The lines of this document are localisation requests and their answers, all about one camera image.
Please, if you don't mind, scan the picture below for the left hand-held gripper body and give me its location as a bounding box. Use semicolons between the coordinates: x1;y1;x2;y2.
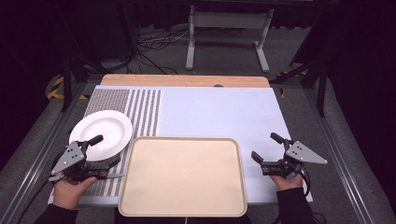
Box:
49;140;108;183

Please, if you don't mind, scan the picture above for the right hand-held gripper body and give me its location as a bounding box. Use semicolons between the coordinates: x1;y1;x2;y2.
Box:
261;140;329;180

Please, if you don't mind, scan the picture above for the white round plate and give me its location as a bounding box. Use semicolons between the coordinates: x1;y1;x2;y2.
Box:
68;109;134;162

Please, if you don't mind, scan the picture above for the person's right hand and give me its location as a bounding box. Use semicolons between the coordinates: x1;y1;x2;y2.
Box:
268;173;304;192

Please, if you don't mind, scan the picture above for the person's left hand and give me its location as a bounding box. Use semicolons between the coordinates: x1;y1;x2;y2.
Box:
52;171;98;211

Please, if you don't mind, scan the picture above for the striped woven placemat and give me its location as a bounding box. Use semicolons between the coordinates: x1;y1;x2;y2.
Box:
48;88;163;201

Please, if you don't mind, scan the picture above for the pale blue table sheet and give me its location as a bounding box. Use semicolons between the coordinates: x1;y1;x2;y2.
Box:
48;84;314;207

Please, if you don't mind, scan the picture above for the yellow black floor tape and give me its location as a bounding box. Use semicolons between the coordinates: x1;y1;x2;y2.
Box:
46;75;90;102

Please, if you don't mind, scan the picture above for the black metal stand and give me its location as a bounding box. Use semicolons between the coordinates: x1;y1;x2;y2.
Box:
270;57;329;119
60;54;94;114

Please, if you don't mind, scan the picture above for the beige plastic tray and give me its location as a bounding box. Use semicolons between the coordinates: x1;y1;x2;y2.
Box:
118;135;249;218

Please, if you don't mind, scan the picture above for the right hand-held gripper cable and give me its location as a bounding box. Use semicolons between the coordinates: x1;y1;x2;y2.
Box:
299;167;312;198

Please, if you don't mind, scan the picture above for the hand-held gripper cable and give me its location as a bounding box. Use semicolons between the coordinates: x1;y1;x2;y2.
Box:
299;167;312;198
14;174;64;224

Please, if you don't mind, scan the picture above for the grey metal floor rail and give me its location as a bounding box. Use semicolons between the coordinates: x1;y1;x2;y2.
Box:
302;88;386;224
0;81;92;224

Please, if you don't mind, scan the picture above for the left hand-held gripper cable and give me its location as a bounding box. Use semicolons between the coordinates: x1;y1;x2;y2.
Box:
14;174;64;224

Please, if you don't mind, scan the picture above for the bundle of floor cables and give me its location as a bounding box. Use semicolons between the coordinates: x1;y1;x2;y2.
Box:
133;25;191;76

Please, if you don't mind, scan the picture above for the white metal stand frame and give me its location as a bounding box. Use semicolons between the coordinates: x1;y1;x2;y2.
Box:
185;4;276;74

